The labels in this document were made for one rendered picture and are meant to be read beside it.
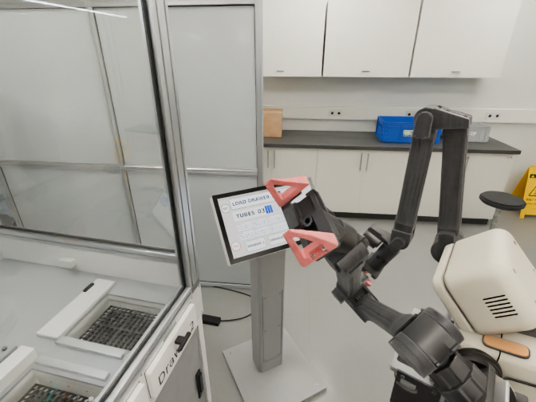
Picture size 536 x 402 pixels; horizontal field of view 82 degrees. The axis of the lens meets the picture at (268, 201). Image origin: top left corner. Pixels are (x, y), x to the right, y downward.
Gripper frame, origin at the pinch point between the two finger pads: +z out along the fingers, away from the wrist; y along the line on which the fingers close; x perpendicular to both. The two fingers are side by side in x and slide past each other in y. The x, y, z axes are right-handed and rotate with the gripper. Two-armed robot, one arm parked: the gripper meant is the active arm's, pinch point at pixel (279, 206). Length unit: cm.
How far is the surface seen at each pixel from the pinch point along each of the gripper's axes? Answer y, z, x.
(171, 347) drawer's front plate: 6, -31, -71
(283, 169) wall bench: 205, -207, -90
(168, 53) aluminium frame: 62, 5, -13
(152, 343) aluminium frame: 6, -21, -67
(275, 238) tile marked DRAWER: 44, -71, -46
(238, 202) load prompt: 60, -54, -48
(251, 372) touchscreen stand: 11, -121, -123
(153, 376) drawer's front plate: -2, -24, -72
